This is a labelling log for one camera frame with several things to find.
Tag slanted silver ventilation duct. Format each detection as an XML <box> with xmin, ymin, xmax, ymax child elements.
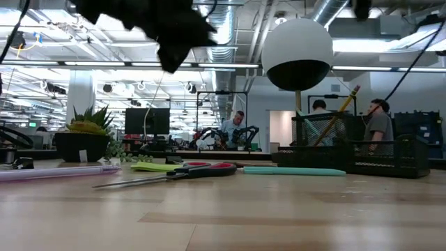
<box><xmin>309</xmin><ymin>0</ymin><xmax>351</xmax><ymax>27</ymax></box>

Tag black curved cable loop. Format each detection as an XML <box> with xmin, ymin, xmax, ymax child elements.
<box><xmin>0</xmin><ymin>124</ymin><xmax>35</xmax><ymax>150</ymax></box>

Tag large silver ventilation duct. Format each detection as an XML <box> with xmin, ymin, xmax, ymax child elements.
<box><xmin>200</xmin><ymin>0</ymin><xmax>238</xmax><ymax>105</ymax></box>

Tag black aluminium table frame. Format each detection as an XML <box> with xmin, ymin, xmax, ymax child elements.
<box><xmin>0</xmin><ymin>149</ymin><xmax>273</xmax><ymax>162</ymax></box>

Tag dark brown pen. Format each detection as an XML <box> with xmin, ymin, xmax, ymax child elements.
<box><xmin>232</xmin><ymin>161</ymin><xmax>279</xmax><ymax>169</ymax></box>

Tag purple pen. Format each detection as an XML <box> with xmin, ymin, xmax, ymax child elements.
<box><xmin>0</xmin><ymin>165</ymin><xmax>123</xmax><ymax>183</ymax></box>

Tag black storage crates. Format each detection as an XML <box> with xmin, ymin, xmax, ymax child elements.
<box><xmin>393</xmin><ymin>110</ymin><xmax>443</xmax><ymax>160</ymax></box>

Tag black computer monitor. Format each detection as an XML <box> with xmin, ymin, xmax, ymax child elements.
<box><xmin>124</xmin><ymin>107</ymin><xmax>171</xmax><ymax>151</ymax></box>

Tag black mesh desk organizer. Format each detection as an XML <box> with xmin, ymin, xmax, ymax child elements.
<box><xmin>271</xmin><ymin>110</ymin><xmax>431</xmax><ymax>180</ymax></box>

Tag black ceiling device yellow cable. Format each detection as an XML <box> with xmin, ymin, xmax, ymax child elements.
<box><xmin>9</xmin><ymin>30</ymin><xmax>27</xmax><ymax>50</ymax></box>

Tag black background frame rig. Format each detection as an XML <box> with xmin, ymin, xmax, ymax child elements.
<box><xmin>195</xmin><ymin>91</ymin><xmax>249</xmax><ymax>151</ymax></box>

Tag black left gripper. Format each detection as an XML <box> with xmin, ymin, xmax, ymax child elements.
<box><xmin>69</xmin><ymin>0</ymin><xmax>219</xmax><ymax>75</ymax></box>

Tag yellow pencil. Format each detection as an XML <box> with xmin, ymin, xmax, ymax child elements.
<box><xmin>312</xmin><ymin>84</ymin><xmax>362</xmax><ymax>147</ymax></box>

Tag teal pen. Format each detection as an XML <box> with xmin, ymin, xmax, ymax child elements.
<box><xmin>242</xmin><ymin>165</ymin><xmax>347</xmax><ymax>177</ymax></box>

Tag person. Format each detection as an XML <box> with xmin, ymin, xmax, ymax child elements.
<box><xmin>363</xmin><ymin>98</ymin><xmax>395</xmax><ymax>153</ymax></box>
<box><xmin>220</xmin><ymin>109</ymin><xmax>247</xmax><ymax>150</ymax></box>
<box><xmin>308</xmin><ymin>98</ymin><xmax>330</xmax><ymax>116</ymax></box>

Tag succulent plant in black pot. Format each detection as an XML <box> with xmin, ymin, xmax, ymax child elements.
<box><xmin>54</xmin><ymin>105</ymin><xmax>154</xmax><ymax>164</ymax></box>

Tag thin black hanging cable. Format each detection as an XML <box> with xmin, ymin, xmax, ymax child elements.
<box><xmin>0</xmin><ymin>0</ymin><xmax>31</xmax><ymax>66</ymax></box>

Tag red and black scissors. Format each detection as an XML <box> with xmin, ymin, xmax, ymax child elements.
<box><xmin>91</xmin><ymin>161</ymin><xmax>238</xmax><ymax>190</ymax></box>

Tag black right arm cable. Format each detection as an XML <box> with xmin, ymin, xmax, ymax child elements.
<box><xmin>383</xmin><ymin>20</ymin><xmax>446</xmax><ymax>102</ymax></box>

